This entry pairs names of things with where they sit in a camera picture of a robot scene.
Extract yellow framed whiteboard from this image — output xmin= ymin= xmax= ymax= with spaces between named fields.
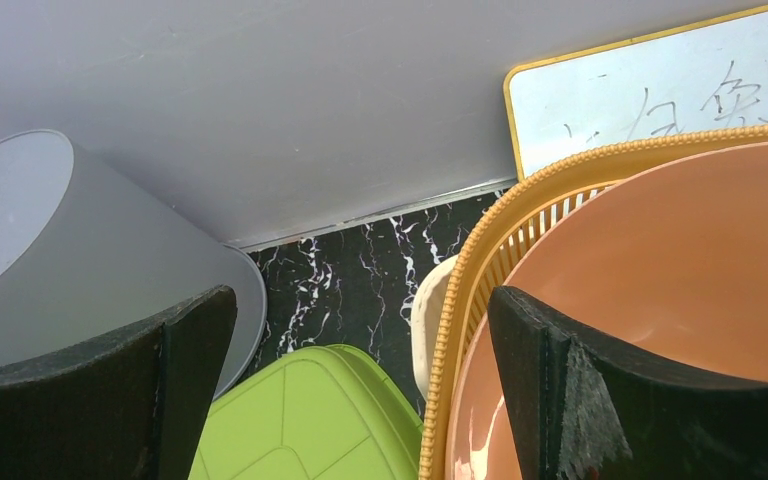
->
xmin=503 ymin=5 xmax=768 ymax=178

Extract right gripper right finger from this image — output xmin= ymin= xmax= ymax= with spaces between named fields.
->
xmin=487 ymin=286 xmax=768 ymax=479

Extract cream perforated laundry basket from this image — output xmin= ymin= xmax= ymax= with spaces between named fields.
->
xmin=410 ymin=256 xmax=457 ymax=400

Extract green plastic tub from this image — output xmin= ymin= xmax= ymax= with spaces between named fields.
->
xmin=189 ymin=344 xmax=422 ymax=479

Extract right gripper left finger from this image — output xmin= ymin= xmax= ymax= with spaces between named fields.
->
xmin=0 ymin=286 xmax=237 ymax=479

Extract grey plastic bucket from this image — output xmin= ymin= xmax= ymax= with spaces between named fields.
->
xmin=0 ymin=130 xmax=266 ymax=394

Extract orange plastic bucket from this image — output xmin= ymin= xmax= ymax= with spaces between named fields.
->
xmin=444 ymin=142 xmax=768 ymax=479

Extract yellow slatted plastic basket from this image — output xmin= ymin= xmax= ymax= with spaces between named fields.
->
xmin=418 ymin=125 xmax=768 ymax=479

